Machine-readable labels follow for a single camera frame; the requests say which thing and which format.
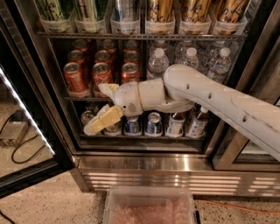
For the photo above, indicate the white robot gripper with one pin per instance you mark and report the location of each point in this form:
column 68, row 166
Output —
column 127, row 97

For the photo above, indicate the red coke can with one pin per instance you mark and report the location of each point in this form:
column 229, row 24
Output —
column 101, row 73

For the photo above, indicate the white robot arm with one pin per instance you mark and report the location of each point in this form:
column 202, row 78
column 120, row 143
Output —
column 178, row 90

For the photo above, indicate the silver can bottom left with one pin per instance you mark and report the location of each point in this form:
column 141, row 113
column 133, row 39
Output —
column 86, row 117

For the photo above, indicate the orange soda can front right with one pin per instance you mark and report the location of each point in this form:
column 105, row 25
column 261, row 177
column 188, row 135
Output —
column 130, row 72

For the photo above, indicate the orange soda can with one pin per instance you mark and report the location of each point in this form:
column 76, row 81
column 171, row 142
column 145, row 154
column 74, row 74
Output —
column 73, row 74
column 130, row 72

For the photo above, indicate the orange soda can front left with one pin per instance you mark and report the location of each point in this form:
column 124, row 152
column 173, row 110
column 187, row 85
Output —
column 73, row 74

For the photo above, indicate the red can second row middle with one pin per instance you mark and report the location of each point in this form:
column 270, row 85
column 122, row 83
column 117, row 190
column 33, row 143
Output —
column 103, row 56

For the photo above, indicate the red can second row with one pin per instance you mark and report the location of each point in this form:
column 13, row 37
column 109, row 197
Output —
column 78, row 57
column 103, row 56
column 132, row 57

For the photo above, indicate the red can second row right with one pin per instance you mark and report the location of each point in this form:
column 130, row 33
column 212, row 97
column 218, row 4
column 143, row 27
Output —
column 132, row 57

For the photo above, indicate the red can second row left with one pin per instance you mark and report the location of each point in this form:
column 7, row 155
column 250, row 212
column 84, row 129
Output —
column 78, row 57

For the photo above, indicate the stainless steel fridge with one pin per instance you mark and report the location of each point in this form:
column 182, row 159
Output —
column 212, row 165

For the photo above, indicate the silver blue tall can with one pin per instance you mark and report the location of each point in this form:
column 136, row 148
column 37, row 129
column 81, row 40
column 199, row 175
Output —
column 126, row 11

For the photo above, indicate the green tall can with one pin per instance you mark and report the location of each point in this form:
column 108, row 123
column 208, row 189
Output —
column 54, row 14
column 89, row 14

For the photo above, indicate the open glass fridge door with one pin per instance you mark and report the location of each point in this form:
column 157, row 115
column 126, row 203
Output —
column 17, row 71

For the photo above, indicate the clear water bottle front middle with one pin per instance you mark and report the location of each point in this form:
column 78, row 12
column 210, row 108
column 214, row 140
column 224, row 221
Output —
column 190, row 58

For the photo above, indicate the clear water bottle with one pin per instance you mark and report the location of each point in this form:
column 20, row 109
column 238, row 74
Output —
column 219, row 65
column 190, row 58
column 157, row 64

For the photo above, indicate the gold tall can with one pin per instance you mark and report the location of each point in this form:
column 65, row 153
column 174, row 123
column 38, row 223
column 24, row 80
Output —
column 228, row 14
column 159, row 15
column 194, row 12

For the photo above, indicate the green tall can top left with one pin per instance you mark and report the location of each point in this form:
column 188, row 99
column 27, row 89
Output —
column 54, row 14

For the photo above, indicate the clear water bottle front left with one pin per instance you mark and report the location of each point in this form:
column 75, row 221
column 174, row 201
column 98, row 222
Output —
column 157, row 64

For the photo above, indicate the brown tea bottle left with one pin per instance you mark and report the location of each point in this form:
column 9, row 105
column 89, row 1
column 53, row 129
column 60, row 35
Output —
column 175, row 124

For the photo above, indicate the brown tea bottle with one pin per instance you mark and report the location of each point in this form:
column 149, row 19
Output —
column 198, row 122
column 175, row 124

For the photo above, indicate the brown tea bottle right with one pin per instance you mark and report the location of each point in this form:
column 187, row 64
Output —
column 198, row 122

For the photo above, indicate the clear plastic bin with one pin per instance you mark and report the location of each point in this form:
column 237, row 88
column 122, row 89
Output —
column 149, row 205

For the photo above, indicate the clear water bottle front right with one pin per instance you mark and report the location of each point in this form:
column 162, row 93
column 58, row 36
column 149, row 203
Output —
column 219, row 65

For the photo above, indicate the middle wire fridge shelf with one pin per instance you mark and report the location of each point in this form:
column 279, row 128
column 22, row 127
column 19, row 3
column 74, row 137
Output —
column 88, row 99

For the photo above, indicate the wire fridge shelf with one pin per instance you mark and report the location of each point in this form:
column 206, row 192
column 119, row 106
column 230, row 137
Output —
column 175, row 37
column 88, row 99

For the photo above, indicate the upper wire fridge shelf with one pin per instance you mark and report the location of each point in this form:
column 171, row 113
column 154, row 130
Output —
column 175, row 37

